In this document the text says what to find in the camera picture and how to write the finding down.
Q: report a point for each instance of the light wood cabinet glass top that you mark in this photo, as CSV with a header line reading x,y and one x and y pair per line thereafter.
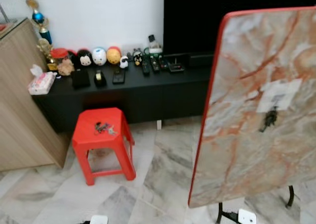
x,y
19,110

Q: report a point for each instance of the yellow bear plush toy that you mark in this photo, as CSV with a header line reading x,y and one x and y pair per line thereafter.
x,y
113,56

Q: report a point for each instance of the green white holder box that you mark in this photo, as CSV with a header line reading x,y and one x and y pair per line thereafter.
x,y
155,48

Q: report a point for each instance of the small white console foot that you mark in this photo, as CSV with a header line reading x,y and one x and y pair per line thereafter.
x,y
159,125

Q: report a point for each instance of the black television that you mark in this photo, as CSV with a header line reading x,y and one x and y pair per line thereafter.
x,y
197,16

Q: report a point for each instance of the black mouse plush toy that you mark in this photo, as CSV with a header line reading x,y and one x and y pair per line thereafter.
x,y
84,59

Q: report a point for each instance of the marble folding table red edge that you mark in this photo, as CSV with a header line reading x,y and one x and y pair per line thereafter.
x,y
247,159

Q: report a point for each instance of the black fabric pouch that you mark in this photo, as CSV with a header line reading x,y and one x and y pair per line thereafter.
x,y
81,79

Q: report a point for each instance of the pink white tissue pack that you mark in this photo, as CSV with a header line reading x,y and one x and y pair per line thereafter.
x,y
42,81

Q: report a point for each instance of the clear jar with red lid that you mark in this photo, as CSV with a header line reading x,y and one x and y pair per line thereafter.
x,y
62,63

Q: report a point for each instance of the black hook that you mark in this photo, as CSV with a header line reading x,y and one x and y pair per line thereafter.
x,y
269,119

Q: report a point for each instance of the tall blue and gold trophy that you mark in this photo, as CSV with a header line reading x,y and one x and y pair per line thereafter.
x,y
38,17

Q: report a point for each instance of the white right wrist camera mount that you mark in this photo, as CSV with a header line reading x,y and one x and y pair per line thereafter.
x,y
247,216

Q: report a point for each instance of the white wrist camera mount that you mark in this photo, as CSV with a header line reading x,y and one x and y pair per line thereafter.
x,y
247,216
98,219

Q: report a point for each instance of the small panda plush toy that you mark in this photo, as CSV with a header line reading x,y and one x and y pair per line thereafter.
x,y
124,62

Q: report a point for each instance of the black low tv console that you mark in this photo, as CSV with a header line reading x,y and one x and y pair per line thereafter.
x,y
148,98

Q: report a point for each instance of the black tape dispenser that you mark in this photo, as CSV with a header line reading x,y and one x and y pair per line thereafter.
x,y
100,79

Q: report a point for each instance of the small upright black remote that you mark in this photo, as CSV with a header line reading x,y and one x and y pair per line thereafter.
x,y
153,38

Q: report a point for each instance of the black remote with coloured buttons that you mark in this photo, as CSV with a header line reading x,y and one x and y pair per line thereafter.
x,y
164,63

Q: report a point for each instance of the bunch of keys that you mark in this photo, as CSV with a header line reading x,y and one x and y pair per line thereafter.
x,y
103,128

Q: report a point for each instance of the white duck plush toy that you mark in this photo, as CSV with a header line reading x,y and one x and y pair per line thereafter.
x,y
99,57

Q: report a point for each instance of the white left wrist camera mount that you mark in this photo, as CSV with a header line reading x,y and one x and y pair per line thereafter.
x,y
98,219

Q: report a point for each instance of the black smartphone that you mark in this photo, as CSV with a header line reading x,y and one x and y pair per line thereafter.
x,y
118,76

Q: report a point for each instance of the small black plush toy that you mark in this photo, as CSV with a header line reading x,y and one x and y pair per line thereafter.
x,y
138,59

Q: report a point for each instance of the red plastic stool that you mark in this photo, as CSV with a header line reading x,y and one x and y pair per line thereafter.
x,y
101,145

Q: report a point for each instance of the white adhesive hook plate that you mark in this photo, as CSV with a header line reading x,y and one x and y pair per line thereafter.
x,y
284,93

